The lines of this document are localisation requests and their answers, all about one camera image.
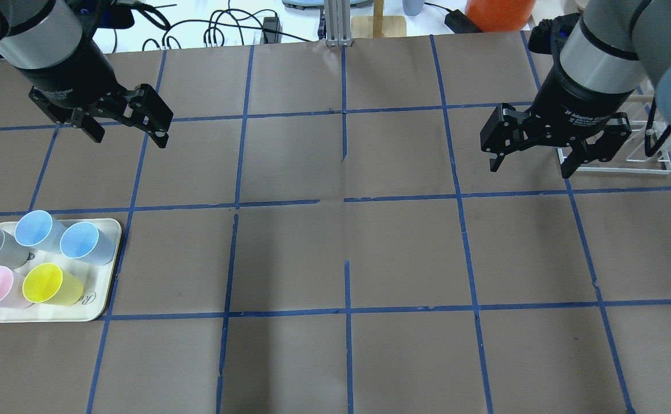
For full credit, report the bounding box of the blue cup on desk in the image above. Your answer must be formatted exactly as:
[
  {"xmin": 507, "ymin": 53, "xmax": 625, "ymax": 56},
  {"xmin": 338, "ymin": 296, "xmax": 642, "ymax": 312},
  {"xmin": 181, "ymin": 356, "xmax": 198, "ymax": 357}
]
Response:
[{"xmin": 402, "ymin": 0, "xmax": 425, "ymax": 17}]

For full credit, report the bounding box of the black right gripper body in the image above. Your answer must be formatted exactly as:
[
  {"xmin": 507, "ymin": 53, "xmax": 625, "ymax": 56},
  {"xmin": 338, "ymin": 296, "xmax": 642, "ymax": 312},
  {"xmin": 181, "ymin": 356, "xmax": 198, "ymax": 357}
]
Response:
[{"xmin": 528, "ymin": 66, "xmax": 632, "ymax": 144}]

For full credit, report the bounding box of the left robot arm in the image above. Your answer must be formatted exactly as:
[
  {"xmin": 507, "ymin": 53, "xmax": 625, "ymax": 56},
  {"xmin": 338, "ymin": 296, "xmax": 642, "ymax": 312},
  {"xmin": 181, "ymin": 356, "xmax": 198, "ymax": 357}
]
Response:
[{"xmin": 0, "ymin": 1, "xmax": 173, "ymax": 148}]

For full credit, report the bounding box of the yellow plastic cup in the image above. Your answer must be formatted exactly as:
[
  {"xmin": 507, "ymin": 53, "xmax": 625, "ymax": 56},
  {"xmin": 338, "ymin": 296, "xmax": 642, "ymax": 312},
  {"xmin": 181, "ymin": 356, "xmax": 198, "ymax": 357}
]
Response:
[{"xmin": 22, "ymin": 263, "xmax": 85, "ymax": 306}]

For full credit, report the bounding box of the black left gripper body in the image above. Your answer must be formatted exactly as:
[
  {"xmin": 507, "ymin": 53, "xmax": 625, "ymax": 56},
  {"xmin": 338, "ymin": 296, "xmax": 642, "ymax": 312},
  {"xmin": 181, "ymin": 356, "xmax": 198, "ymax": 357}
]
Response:
[{"xmin": 28, "ymin": 55, "xmax": 133, "ymax": 127}]

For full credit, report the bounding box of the black cable bundle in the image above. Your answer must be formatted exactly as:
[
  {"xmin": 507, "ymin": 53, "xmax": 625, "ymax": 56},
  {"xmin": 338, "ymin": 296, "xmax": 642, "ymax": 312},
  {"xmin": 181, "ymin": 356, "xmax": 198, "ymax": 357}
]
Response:
[{"xmin": 140, "ymin": 0, "xmax": 313, "ymax": 51}]

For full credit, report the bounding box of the cream plastic tray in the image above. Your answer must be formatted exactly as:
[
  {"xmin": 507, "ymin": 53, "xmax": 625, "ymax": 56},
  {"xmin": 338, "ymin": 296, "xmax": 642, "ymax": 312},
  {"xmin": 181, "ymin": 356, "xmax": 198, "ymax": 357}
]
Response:
[{"xmin": 0, "ymin": 218, "xmax": 122, "ymax": 323}]

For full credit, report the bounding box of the black power adapter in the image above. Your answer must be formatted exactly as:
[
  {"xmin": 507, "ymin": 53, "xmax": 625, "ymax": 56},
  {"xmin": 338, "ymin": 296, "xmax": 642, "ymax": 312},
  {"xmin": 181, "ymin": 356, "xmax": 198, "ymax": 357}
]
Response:
[{"xmin": 444, "ymin": 9, "xmax": 483, "ymax": 34}]

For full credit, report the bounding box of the wooden mug tree stand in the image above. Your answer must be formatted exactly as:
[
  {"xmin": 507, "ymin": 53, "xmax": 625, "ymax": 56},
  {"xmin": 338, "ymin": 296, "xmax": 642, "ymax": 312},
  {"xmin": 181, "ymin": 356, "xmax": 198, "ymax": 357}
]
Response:
[{"xmin": 351, "ymin": 1, "xmax": 407, "ymax": 39}]

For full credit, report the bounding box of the orange cylindrical container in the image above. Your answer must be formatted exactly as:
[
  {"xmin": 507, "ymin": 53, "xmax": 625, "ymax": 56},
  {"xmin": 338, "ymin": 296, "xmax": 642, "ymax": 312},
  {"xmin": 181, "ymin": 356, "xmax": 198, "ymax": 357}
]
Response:
[{"xmin": 465, "ymin": 1, "xmax": 536, "ymax": 32}]

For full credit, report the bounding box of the white wire cup rack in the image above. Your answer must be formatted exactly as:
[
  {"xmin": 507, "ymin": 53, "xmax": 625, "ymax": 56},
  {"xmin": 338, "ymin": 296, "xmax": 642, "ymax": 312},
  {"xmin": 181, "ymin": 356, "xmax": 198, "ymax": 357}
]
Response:
[{"xmin": 557, "ymin": 80, "xmax": 671, "ymax": 174}]

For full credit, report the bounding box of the aluminium frame post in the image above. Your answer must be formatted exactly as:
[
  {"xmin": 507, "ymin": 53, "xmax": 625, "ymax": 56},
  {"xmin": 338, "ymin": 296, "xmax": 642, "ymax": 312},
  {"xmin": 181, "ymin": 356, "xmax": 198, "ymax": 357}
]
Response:
[{"xmin": 324, "ymin": 0, "xmax": 352, "ymax": 47}]

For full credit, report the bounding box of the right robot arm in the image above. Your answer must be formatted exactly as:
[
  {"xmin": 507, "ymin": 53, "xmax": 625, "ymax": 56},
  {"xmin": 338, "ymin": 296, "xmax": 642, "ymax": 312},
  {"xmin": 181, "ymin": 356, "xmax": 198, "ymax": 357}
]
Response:
[{"xmin": 480, "ymin": 1, "xmax": 671, "ymax": 179}]

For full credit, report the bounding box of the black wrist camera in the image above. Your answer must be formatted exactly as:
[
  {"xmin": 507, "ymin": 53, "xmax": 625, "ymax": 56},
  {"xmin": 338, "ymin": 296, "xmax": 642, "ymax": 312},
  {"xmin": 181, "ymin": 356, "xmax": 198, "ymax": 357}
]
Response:
[{"xmin": 527, "ymin": 13, "xmax": 581, "ymax": 56}]

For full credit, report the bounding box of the light blue plastic cup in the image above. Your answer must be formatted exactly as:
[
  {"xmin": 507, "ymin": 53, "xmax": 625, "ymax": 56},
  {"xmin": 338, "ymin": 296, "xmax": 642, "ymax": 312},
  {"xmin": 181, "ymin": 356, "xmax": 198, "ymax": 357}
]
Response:
[{"xmin": 61, "ymin": 222, "xmax": 115, "ymax": 266}]

